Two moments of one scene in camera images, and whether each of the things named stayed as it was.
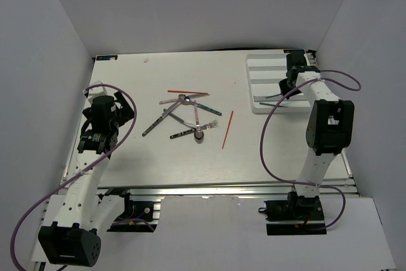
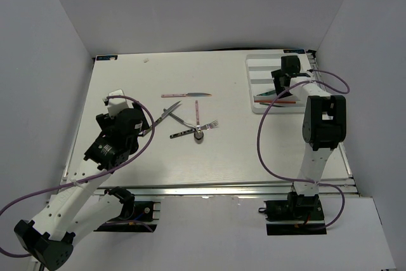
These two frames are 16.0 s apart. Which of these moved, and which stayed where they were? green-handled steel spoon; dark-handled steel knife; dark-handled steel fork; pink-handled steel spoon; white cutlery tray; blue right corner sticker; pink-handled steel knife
Moved: green-handled steel spoon; pink-handled steel knife
Stayed: dark-handled steel knife; white cutlery tray; blue right corner sticker; pink-handled steel spoon; dark-handled steel fork
